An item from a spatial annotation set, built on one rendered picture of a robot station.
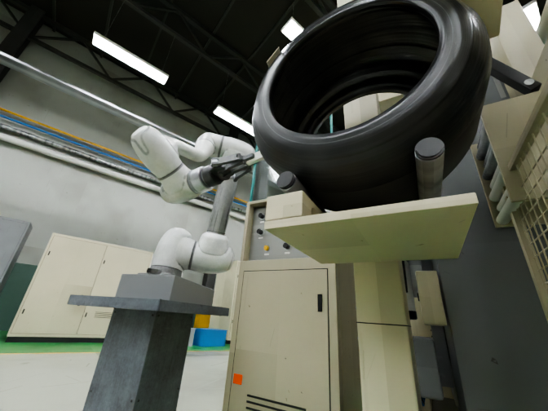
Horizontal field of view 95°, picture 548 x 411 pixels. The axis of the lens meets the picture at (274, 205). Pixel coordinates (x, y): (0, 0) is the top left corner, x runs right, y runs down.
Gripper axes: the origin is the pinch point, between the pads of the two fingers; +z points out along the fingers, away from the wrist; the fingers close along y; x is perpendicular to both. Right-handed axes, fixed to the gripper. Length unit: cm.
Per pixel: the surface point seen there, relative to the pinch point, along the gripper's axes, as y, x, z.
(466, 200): -11, 35, 44
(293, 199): -11.3, 26.0, 16.2
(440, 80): -12, 11, 48
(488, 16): 13, -28, 73
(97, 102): 99, -431, -475
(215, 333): 415, 34, -376
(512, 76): 20, -10, 73
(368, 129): -12.2, 16.1, 33.9
